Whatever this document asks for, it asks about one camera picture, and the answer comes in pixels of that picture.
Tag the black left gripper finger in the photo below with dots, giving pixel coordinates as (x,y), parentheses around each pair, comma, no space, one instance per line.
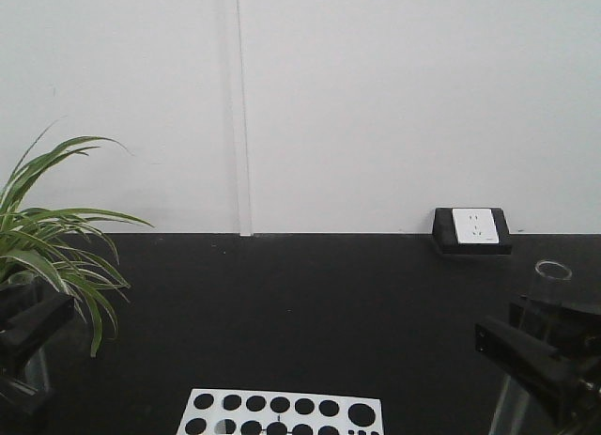
(24,409)
(57,311)

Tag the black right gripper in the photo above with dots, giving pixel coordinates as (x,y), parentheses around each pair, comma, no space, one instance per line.
(569,390)

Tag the short transparent tube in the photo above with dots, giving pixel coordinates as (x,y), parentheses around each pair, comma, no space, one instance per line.
(26,358)

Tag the tall transparent tube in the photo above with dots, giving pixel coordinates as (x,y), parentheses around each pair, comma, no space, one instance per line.
(528,330)

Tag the green spider plant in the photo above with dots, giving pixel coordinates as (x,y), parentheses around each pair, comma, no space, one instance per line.
(63,247)

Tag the white perforated tube rack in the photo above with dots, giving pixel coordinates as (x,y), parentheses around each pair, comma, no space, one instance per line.
(230,411)

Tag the black white wall socket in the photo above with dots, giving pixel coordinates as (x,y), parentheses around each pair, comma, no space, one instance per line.
(471,231)

